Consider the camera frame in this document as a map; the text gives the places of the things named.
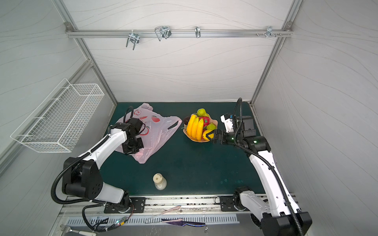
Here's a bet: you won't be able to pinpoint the left silver fork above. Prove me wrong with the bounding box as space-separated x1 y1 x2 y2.
60 225 97 236

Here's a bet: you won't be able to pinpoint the yellow lemon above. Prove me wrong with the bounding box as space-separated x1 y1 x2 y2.
202 129 214 141

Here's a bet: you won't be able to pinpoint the right metal bracket clamp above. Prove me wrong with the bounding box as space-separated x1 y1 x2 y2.
256 26 283 38

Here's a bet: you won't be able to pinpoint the yellow banana bunch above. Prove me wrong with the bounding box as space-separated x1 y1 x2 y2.
186 114 203 142

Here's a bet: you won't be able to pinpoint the white wire basket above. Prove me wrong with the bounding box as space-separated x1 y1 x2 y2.
10 78 104 153

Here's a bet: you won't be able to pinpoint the metal crossbar rail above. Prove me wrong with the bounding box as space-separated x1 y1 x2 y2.
66 29 294 38

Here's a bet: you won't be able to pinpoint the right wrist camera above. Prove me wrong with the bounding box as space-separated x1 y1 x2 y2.
220 113 237 133

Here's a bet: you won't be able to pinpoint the tan fruit plate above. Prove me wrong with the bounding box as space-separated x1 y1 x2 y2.
183 114 218 143

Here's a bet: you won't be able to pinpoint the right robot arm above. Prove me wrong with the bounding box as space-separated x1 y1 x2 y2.
205 129 313 236

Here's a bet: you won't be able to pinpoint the red dragon fruit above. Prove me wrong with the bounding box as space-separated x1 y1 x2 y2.
200 116 210 127

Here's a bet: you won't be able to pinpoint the purple handled knife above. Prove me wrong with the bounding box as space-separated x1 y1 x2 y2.
161 218 206 227

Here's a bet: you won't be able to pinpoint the dark purple fruit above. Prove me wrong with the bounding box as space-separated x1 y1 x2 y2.
183 116 191 125

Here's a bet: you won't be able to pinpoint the left metal hook clamp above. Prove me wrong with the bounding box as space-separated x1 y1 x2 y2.
126 31 140 50

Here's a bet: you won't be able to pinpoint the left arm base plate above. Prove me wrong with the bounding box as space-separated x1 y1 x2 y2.
104 196 146 214

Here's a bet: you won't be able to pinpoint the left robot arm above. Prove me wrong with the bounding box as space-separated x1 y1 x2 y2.
50 118 146 209

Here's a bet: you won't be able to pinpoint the metal hook clamp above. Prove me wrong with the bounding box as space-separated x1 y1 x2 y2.
155 26 172 41
126 31 140 50

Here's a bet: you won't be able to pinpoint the middle metal hook clamp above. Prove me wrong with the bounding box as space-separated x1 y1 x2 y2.
155 26 172 41

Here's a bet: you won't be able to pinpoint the small metal ring clamp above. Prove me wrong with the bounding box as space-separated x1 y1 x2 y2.
195 26 201 38

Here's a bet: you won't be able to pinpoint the pink clear tongs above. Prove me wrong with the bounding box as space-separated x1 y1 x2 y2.
145 206 181 223

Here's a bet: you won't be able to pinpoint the green fruit at back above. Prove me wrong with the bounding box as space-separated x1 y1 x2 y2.
197 108 208 117

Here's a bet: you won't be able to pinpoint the small beige bottle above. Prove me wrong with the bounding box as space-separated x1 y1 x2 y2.
153 173 167 191

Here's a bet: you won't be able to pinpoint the pink plastic bag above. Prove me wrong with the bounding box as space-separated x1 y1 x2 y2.
132 103 182 164

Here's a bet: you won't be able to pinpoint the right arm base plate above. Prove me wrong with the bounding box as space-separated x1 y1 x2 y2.
215 196 246 212

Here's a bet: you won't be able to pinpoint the green apple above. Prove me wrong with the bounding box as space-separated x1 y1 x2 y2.
206 123 217 130

